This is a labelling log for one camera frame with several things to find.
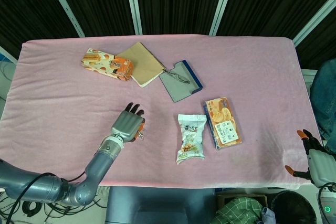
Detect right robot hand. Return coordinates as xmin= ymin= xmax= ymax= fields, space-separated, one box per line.
xmin=285 ymin=129 xmax=333 ymax=189

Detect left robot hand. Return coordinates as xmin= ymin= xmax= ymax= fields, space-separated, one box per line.
xmin=110 ymin=102 xmax=146 ymax=143

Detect black trash bin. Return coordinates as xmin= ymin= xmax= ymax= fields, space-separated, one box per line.
xmin=270 ymin=190 xmax=319 ymax=224

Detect blue open glasses case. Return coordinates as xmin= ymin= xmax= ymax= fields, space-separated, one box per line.
xmin=159 ymin=59 xmax=204 ymax=103

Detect orange biscuit box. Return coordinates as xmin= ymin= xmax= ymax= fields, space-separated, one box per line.
xmin=80 ymin=48 xmax=135 ymax=82

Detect brown spiral notebook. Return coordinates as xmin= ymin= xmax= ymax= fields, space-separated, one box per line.
xmin=115 ymin=41 xmax=166 ymax=88

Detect white snack bag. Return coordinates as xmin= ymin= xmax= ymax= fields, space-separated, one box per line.
xmin=176 ymin=113 xmax=207 ymax=166

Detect blue jeans person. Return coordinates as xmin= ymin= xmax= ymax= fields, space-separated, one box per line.
xmin=309 ymin=58 xmax=336 ymax=154

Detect thin black eyeglasses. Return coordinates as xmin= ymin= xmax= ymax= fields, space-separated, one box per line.
xmin=162 ymin=68 xmax=190 ymax=83

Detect light blue cloth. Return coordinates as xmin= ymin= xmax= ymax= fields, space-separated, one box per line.
xmin=261 ymin=207 xmax=276 ymax=224

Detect brown cardboard box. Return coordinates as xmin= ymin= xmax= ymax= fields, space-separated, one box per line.
xmin=215 ymin=194 xmax=269 ymax=224

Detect green checkered cloth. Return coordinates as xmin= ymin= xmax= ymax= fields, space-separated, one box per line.
xmin=211 ymin=196 xmax=268 ymax=224

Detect blue orange chip box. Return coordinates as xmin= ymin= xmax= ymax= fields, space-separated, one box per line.
xmin=203 ymin=97 xmax=243 ymax=151

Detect pink table cloth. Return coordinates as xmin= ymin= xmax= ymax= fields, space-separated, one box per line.
xmin=0 ymin=34 xmax=323 ymax=192

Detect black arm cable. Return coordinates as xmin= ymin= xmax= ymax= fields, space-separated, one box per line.
xmin=0 ymin=170 xmax=89 ymax=224

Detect black floor cables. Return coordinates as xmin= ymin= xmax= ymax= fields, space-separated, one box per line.
xmin=0 ymin=186 xmax=108 ymax=224

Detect white frame post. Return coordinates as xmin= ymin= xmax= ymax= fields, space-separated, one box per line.
xmin=0 ymin=46 xmax=18 ymax=63
xmin=123 ymin=0 xmax=143 ymax=35
xmin=43 ymin=0 xmax=85 ymax=38
xmin=293 ymin=0 xmax=336 ymax=48
xmin=209 ymin=0 xmax=237 ymax=36

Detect grey side cables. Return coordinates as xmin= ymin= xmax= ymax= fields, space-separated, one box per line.
xmin=0 ymin=60 xmax=14 ymax=101

